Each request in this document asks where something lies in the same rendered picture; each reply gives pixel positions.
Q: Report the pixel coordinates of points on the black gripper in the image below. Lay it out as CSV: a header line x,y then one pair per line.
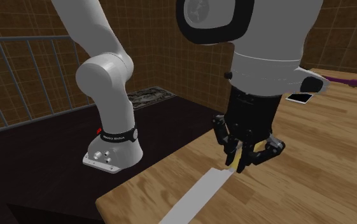
x,y
249,118

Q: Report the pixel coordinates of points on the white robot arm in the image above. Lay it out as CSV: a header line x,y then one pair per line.
x,y
268,37

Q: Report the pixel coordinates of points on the white phone with black screen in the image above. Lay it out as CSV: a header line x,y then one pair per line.
x,y
299,98

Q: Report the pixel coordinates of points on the grey patterned floor mat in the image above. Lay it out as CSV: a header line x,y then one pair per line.
x,y
148,96

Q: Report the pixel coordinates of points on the dark robot stand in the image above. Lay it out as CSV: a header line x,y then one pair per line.
x,y
41,155

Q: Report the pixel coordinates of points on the grey metal railing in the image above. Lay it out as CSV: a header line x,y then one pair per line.
x,y
26,38

